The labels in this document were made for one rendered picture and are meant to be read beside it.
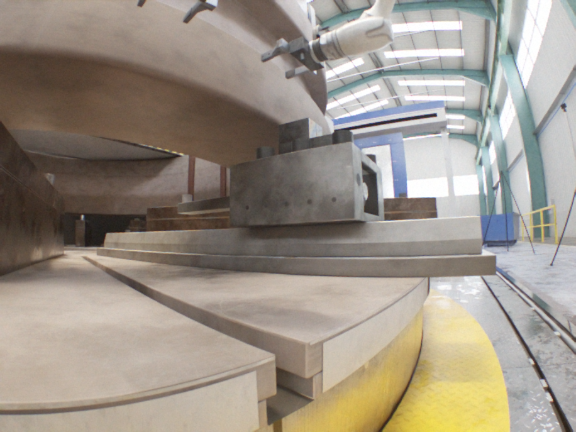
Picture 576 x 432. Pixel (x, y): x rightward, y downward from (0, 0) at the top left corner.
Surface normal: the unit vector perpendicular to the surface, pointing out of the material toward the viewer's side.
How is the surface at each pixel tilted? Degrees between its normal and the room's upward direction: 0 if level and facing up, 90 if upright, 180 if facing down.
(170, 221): 90
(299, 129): 90
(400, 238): 72
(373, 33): 130
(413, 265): 90
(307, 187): 90
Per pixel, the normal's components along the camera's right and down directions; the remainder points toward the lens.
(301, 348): -0.69, -0.05
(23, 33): 0.61, -0.07
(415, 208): -0.16, -0.08
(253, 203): -0.52, -0.07
